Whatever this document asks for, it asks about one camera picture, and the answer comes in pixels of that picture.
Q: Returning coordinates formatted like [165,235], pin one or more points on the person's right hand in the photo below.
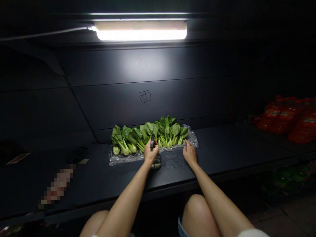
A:
[190,154]

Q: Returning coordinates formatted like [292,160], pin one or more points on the person's left hand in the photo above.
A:
[149,151]

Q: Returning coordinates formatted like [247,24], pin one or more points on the person's left fingers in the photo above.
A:
[151,145]

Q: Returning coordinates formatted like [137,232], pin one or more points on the clear spray bottle black trigger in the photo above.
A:
[156,163]

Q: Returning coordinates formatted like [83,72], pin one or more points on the row of green bok choy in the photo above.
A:
[138,138]

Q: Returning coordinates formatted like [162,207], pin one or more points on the clear plastic sheet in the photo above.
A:
[172,155]

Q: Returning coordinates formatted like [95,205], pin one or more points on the small pale tag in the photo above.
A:
[84,161]

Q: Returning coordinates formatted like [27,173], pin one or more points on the person's legs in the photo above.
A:
[197,214]

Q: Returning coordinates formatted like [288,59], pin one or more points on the dark metal display shelf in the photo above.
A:
[234,150]

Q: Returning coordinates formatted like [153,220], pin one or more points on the white tube lamp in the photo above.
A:
[140,30]

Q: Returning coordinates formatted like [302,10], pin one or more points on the pale printed card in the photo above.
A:
[17,158]

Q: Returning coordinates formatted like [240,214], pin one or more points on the pile of green vegetables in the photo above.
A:
[287,179]

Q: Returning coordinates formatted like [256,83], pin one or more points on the pack of orange drink bottles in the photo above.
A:
[293,118]

